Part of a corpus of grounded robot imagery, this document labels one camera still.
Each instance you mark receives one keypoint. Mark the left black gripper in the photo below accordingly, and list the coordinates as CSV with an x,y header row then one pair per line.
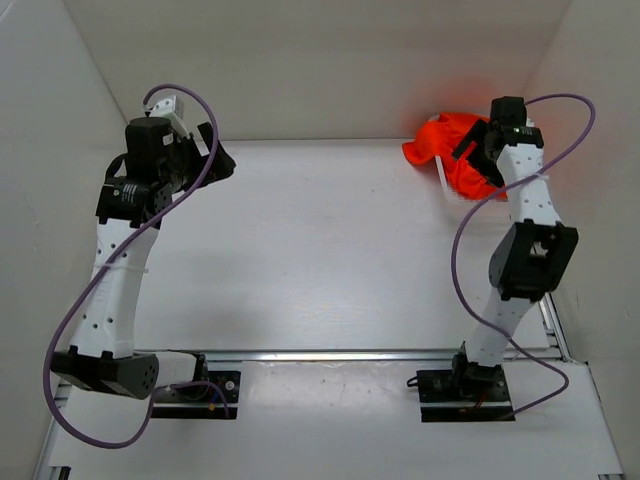
x,y
187,144

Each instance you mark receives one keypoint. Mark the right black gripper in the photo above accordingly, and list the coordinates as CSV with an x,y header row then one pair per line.
x,y
489,173

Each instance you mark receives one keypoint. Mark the orange shorts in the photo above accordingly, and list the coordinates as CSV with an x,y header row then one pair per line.
x,y
438,138

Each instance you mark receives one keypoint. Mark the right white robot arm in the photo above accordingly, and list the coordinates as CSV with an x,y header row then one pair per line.
x,y
528,263

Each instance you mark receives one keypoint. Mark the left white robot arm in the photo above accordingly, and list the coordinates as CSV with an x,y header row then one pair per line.
x,y
159,162

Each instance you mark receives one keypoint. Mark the white plastic basket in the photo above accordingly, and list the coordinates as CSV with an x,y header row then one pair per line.
x,y
451,195

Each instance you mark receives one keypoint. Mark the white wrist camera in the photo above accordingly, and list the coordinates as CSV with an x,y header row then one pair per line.
x,y
170,107

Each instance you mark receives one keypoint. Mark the aluminium rail frame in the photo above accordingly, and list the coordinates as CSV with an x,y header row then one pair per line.
x,y
322,394

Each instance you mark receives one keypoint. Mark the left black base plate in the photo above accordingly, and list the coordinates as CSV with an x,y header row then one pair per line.
x,y
215,398

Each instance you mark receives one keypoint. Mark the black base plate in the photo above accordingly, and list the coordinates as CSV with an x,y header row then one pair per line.
x,y
463,393
215,398

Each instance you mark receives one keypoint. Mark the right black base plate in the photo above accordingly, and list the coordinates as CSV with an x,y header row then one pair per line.
x,y
463,393

